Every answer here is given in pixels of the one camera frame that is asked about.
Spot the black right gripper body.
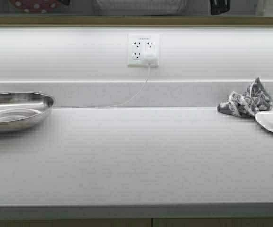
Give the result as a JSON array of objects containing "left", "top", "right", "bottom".
[{"left": 209, "top": 0, "right": 231, "bottom": 15}]

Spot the white plug adapter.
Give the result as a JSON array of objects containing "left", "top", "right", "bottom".
[{"left": 144, "top": 53, "right": 156, "bottom": 67}]

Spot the grey patterned cloth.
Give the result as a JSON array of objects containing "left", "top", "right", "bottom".
[{"left": 216, "top": 77, "right": 273, "bottom": 118}]

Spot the red polka dot plate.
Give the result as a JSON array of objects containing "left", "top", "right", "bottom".
[{"left": 8, "top": 0, "right": 61, "bottom": 14}]

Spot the lower right wooden drawer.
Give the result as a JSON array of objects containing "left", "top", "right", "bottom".
[{"left": 152, "top": 218, "right": 273, "bottom": 227}]

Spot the wooden drawer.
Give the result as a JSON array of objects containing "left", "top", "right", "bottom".
[
  {"left": 152, "top": 218, "right": 273, "bottom": 227},
  {"left": 0, "top": 219, "right": 153, "bottom": 227}
]

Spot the stainless steel bowl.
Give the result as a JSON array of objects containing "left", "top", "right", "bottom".
[{"left": 0, "top": 92, "right": 54, "bottom": 133}]

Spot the lower left wooden drawer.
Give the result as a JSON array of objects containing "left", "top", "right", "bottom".
[{"left": 0, "top": 219, "right": 153, "bottom": 227}]

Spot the white wall outlet plate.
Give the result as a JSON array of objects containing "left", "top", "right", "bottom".
[{"left": 127, "top": 33, "right": 160, "bottom": 67}]

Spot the white power cable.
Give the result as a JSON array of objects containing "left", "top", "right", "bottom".
[{"left": 53, "top": 65, "right": 150, "bottom": 109}]

